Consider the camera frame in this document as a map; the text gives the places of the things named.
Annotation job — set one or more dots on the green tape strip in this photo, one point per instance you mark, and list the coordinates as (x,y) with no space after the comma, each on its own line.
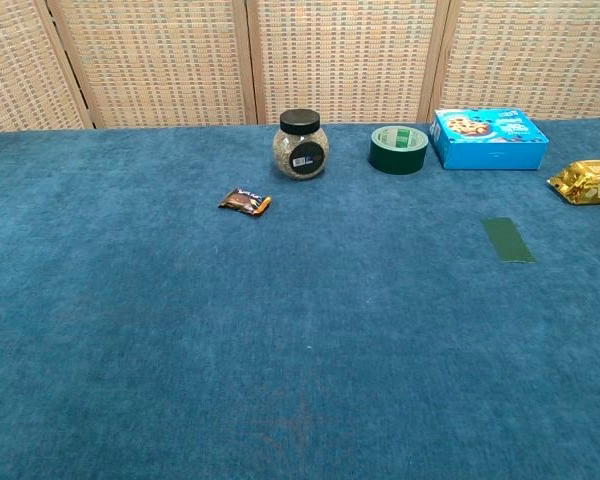
(508,240)

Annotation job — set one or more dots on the dark green tape roll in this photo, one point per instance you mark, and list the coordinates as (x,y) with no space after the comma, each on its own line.
(397,152)

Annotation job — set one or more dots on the brown chocolate snack wrapper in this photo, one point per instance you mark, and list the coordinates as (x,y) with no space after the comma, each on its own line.
(244,201)

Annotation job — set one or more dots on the glass jar with black lid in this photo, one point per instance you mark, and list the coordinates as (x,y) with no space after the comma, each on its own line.
(300,150)

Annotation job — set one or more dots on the blue carpet table mat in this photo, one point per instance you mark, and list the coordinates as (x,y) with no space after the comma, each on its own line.
(230,325)

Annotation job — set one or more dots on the blue cookie box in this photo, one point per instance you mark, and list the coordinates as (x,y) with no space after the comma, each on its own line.
(485,142)

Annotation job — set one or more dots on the woven bamboo folding screen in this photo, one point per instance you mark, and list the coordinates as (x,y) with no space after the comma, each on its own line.
(180,60)

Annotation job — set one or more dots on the gold foil biscuit pack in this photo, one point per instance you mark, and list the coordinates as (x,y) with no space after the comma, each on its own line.
(587,182)

